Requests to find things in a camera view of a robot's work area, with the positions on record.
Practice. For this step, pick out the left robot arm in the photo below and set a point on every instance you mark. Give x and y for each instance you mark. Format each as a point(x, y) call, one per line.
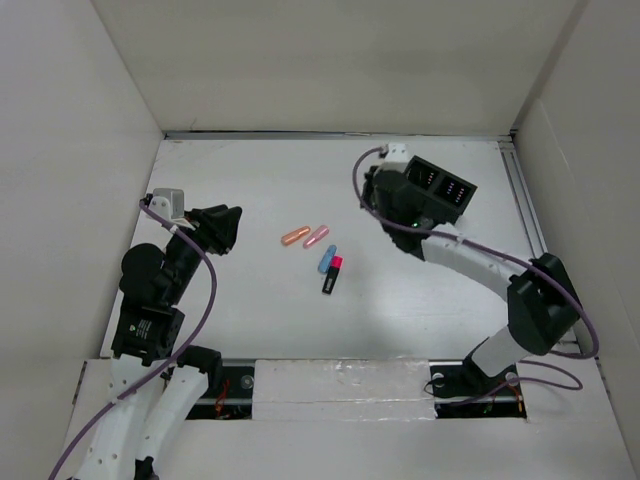
point(154, 382)

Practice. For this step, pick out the aluminium rail back edge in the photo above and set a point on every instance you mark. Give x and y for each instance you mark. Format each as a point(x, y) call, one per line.
point(183, 135)

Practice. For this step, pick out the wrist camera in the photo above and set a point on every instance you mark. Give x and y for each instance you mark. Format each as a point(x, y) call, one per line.
point(168, 203)
point(395, 153)

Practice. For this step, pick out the black two-compartment organizer box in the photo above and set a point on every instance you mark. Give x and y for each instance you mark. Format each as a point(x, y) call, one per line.
point(438, 194)

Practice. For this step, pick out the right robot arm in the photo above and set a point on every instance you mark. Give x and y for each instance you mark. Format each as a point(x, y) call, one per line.
point(542, 305)

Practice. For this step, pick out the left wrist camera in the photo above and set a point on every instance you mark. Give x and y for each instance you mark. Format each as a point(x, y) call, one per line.
point(168, 203)

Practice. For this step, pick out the aluminium rail right side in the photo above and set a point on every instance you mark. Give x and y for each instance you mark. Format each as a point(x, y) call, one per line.
point(522, 198)

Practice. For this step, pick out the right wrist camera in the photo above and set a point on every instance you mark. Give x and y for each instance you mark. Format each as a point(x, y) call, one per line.
point(395, 153)

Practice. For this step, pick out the pink cap black highlighter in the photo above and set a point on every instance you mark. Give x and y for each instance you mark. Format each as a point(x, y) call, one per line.
point(332, 274)

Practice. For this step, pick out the pink translucent cap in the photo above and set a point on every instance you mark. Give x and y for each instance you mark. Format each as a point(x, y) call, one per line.
point(320, 233)

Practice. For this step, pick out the orange translucent cap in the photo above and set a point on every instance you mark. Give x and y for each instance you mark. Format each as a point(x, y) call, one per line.
point(295, 235)

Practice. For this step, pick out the blue translucent cap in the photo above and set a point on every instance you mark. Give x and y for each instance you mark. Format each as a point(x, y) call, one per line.
point(326, 259)

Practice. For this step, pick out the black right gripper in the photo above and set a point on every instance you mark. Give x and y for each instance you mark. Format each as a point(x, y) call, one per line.
point(368, 184)

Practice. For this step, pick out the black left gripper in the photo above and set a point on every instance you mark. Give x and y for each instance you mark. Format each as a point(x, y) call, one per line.
point(216, 225)

